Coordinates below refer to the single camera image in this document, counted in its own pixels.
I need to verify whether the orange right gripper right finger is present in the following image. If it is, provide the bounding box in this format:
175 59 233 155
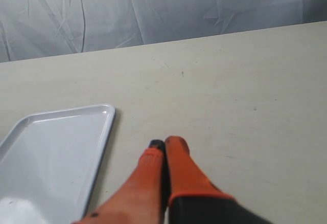
165 136 269 223

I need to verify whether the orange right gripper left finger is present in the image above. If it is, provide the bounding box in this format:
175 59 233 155
76 140 169 223

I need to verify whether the white rectangular plastic tray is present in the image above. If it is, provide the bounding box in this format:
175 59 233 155
1 104 115 223

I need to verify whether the grey wrinkled backdrop curtain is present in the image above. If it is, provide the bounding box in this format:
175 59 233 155
1 0 326 62

